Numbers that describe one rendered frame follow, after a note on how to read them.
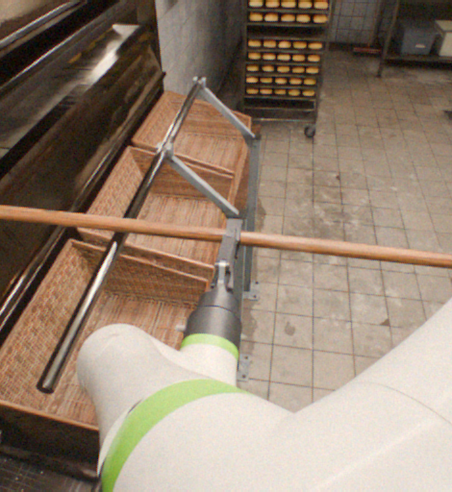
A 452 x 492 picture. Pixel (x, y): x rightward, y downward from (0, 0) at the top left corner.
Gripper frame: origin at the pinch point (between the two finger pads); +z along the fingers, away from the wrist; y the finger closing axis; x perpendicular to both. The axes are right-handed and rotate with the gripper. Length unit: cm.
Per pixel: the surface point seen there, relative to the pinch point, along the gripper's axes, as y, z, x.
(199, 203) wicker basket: 60, 84, -26
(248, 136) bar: 24, 83, -5
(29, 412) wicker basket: 38, -28, -45
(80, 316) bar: 1.8, -22.2, -24.0
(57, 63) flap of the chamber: -22, 29, -46
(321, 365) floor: 119, 43, 39
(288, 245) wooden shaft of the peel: -0.6, -1.0, 11.2
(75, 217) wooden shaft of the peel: -1.4, -0.5, -33.6
